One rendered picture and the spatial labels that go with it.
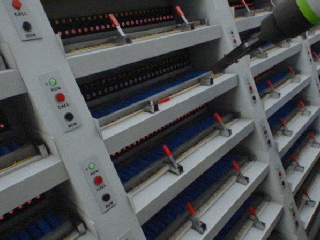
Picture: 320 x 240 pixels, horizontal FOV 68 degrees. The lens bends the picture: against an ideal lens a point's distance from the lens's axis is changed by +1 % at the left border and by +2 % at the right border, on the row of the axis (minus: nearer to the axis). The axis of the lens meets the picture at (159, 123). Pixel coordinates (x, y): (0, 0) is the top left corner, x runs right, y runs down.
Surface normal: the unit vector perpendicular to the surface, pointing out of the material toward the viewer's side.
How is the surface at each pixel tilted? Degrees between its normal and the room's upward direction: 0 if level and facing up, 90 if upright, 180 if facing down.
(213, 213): 19
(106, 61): 109
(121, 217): 90
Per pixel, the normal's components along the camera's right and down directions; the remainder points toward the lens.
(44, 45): 0.61, -0.12
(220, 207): -0.15, -0.91
